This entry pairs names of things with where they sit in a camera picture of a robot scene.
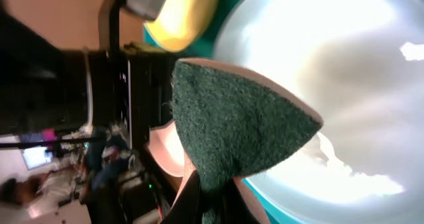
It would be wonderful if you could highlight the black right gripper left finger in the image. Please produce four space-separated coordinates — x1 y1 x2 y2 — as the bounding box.
160 172 201 224

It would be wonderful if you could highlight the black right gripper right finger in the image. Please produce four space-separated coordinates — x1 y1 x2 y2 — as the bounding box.
221 179 262 224

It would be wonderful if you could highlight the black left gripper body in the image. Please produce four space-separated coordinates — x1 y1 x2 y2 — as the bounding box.
1 5 176 141

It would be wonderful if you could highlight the pink white plate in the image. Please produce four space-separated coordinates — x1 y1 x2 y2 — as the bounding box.
147 121 184 178

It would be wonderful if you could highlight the green scrubbing sponge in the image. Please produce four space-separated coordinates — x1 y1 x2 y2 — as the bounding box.
172 58 323 223

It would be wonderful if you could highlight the light blue plate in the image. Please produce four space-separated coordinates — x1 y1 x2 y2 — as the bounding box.
213 0 423 223

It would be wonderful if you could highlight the teal serving tray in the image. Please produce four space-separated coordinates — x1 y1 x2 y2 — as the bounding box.
142 0 299 224

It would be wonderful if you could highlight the yellow plate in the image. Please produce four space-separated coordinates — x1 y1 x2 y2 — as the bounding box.
144 0 219 52

